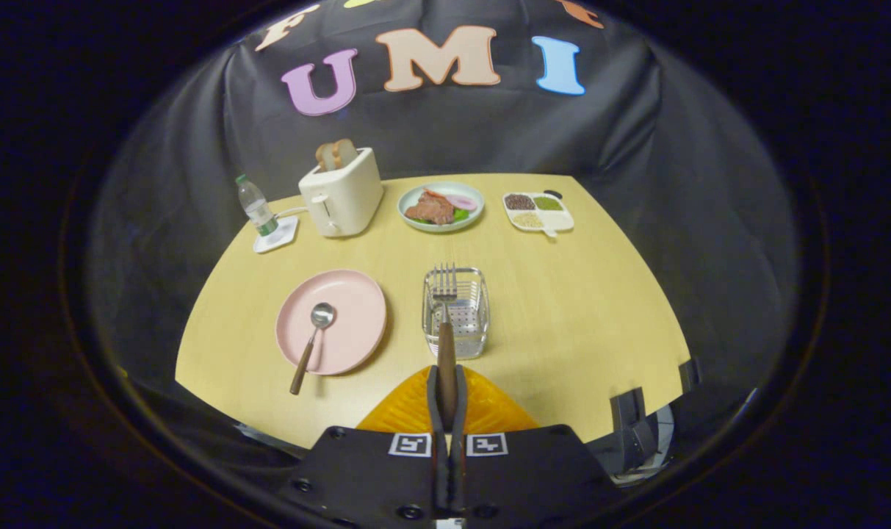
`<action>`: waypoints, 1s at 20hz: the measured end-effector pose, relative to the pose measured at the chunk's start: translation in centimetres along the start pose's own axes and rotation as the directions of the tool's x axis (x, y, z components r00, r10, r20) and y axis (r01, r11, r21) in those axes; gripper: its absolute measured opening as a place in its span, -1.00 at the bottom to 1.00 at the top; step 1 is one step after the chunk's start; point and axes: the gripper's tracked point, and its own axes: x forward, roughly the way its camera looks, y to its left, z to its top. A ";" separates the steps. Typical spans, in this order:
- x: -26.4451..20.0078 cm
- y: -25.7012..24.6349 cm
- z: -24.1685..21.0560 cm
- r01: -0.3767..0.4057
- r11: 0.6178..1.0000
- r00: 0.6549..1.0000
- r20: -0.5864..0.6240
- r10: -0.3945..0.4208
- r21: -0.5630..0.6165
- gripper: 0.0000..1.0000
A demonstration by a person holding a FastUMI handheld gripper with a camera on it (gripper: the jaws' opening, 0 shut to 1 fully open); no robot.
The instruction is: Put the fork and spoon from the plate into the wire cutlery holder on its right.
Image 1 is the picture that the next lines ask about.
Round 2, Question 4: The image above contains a clear plastic water bottle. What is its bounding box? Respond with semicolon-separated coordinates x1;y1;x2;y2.
235;174;279;237

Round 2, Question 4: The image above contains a wooden handled spoon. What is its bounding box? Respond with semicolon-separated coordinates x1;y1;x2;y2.
290;302;336;396

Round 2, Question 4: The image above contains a pale green food plate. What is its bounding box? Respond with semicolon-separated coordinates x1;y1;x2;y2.
397;181;486;234

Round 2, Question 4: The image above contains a wooden handled fork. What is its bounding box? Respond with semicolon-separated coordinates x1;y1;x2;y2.
432;263;458;431

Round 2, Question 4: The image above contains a pink plate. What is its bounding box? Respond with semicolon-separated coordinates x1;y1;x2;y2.
275;269;388;376

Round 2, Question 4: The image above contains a brown meat slice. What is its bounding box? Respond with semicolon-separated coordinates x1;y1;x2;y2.
405;190;455;226

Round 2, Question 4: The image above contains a white toaster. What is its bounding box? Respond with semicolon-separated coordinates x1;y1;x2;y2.
298;147;385;238

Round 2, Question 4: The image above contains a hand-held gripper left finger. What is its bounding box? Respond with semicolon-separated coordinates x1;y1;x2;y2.
276;365;450;529

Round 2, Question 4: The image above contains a metal wire cutlery basket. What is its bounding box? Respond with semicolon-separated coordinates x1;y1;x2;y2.
422;267;491;360

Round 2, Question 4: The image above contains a white square coaster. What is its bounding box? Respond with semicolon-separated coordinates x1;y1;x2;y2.
253;215;300;254

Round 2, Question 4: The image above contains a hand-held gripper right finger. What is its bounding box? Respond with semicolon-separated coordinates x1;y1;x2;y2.
449;365;624;529

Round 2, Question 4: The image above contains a white divided grain tray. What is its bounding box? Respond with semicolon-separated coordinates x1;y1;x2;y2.
502;191;575;238

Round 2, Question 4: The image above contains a black backdrop cloth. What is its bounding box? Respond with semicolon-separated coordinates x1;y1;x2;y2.
85;0;802;471

